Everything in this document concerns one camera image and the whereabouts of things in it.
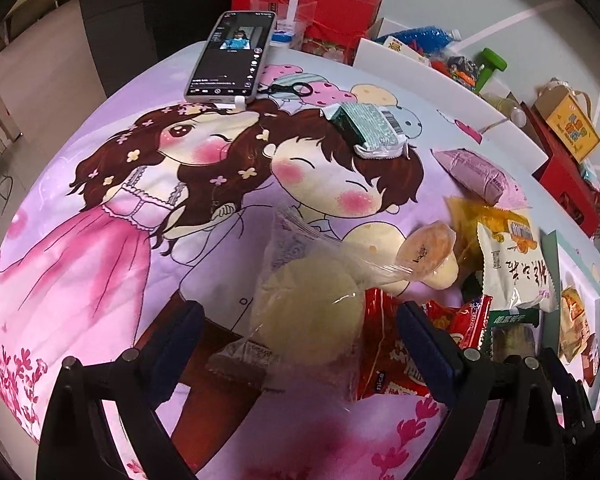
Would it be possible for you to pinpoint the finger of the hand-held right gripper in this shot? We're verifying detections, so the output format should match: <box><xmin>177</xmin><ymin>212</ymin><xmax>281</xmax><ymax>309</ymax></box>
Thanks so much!
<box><xmin>537</xmin><ymin>347</ymin><xmax>598</xmax><ymax>433</ymax></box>

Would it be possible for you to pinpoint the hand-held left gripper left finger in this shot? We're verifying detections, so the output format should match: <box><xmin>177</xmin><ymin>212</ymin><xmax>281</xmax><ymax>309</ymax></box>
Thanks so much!
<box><xmin>35</xmin><ymin>301</ymin><xmax>206</xmax><ymax>480</ymax></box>

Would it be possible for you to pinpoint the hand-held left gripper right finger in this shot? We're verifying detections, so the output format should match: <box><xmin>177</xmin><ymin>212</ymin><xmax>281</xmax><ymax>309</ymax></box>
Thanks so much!
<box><xmin>397</xmin><ymin>302</ymin><xmax>581</xmax><ymax>480</ymax></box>

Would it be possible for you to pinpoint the large red snack packet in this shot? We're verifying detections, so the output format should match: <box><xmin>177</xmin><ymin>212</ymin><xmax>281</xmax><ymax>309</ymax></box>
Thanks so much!
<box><xmin>355</xmin><ymin>287</ymin><xmax>443</xmax><ymax>402</ymax></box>

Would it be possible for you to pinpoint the jelly cup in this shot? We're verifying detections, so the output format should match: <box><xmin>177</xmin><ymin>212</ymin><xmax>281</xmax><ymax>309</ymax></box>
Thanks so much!
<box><xmin>395</xmin><ymin>222</ymin><xmax>461</xmax><ymax>289</ymax></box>

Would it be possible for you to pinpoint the white tray with teal rim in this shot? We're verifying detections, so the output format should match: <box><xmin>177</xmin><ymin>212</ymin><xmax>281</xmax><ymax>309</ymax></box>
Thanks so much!
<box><xmin>540</xmin><ymin>230</ymin><xmax>600</xmax><ymax>396</ymax></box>

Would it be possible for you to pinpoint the clear bag of rice crackers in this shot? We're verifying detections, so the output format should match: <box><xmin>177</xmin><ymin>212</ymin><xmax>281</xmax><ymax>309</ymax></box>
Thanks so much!
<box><xmin>205</xmin><ymin>205</ymin><xmax>416</xmax><ymax>403</ymax></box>

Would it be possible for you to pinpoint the small red snack packet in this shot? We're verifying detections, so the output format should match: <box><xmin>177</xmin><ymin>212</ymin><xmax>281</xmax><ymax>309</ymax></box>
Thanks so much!
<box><xmin>424</xmin><ymin>295</ymin><xmax>494</xmax><ymax>352</ymax></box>

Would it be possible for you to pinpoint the orange snack packet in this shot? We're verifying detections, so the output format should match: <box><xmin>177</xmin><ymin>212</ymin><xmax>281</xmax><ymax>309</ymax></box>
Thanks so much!
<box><xmin>557</xmin><ymin>285</ymin><xmax>595</xmax><ymax>363</ymax></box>

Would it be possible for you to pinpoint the printed cartoon blanket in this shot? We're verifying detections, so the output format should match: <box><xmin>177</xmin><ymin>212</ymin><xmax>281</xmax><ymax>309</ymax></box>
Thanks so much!
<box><xmin>0</xmin><ymin>40</ymin><xmax>600</xmax><ymax>480</ymax></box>

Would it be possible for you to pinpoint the white and yellow snack packet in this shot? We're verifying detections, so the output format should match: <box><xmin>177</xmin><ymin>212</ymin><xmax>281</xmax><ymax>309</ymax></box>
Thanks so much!
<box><xmin>476</xmin><ymin>214</ymin><xmax>557</xmax><ymax>312</ymax></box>

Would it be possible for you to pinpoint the pink snack packet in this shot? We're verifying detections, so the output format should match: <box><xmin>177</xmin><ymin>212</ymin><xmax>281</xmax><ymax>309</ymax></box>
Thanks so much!
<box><xmin>431</xmin><ymin>147</ymin><xmax>532</xmax><ymax>209</ymax></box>

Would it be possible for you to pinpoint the red crate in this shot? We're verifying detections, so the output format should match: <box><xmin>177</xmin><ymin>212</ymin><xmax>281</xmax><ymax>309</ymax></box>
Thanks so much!
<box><xmin>519</xmin><ymin>104</ymin><xmax>600</xmax><ymax>239</ymax></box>

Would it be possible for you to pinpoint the green and white snack packet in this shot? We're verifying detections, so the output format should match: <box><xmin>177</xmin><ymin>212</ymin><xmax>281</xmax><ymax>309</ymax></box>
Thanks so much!
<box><xmin>324</xmin><ymin>101</ymin><xmax>412</xmax><ymax>159</ymax></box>

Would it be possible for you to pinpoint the clear jar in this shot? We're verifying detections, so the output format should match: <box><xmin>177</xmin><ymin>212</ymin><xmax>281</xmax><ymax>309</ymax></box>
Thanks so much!
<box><xmin>481</xmin><ymin>91</ymin><xmax>527</xmax><ymax>127</ymax></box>

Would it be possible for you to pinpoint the white storage box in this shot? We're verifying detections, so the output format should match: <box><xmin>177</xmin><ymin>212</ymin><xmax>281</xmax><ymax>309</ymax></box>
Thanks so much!
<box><xmin>354</xmin><ymin>17</ymin><xmax>551</xmax><ymax>177</ymax></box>

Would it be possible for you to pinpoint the colourful dark packet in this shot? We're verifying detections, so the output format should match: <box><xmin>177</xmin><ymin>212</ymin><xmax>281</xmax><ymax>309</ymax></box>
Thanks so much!
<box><xmin>430</xmin><ymin>54</ymin><xmax>482</xmax><ymax>92</ymax></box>

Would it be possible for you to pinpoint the green plastic toy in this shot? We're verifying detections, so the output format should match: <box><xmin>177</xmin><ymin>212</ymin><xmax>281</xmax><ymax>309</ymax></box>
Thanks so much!
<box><xmin>474</xmin><ymin>47</ymin><xmax>509</xmax><ymax>94</ymax></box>

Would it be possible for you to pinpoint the smartphone in clear case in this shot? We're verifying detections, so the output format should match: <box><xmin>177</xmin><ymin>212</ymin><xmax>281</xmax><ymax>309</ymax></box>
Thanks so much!
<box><xmin>184</xmin><ymin>10</ymin><xmax>277</xmax><ymax>106</ymax></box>

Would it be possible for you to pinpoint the yellow cartoon box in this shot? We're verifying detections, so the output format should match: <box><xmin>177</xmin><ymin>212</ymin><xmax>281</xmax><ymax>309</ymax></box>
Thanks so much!
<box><xmin>381</xmin><ymin>35</ymin><xmax>417</xmax><ymax>57</ymax></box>

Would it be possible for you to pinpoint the blue packet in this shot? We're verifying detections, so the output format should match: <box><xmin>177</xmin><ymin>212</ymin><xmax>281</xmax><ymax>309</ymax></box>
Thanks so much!
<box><xmin>374</xmin><ymin>26</ymin><xmax>462</xmax><ymax>50</ymax></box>

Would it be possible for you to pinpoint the red gift box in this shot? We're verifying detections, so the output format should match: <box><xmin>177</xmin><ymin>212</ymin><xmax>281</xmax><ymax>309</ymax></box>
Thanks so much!
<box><xmin>230</xmin><ymin>0</ymin><xmax>382</xmax><ymax>53</ymax></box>

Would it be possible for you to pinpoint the clear plastic box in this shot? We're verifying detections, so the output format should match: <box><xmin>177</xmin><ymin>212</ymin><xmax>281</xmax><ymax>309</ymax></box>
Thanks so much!
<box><xmin>260</xmin><ymin>0</ymin><xmax>322</xmax><ymax>52</ymax></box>

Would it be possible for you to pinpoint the yellow gift box with handles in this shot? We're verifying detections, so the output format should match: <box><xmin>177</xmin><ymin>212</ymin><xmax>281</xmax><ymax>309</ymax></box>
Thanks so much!
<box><xmin>532</xmin><ymin>77</ymin><xmax>600</xmax><ymax>162</ymax></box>

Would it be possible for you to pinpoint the black hair tie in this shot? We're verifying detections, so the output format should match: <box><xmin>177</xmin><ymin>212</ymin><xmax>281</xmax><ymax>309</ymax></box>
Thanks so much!
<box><xmin>264</xmin><ymin>81</ymin><xmax>314</xmax><ymax>98</ymax></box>

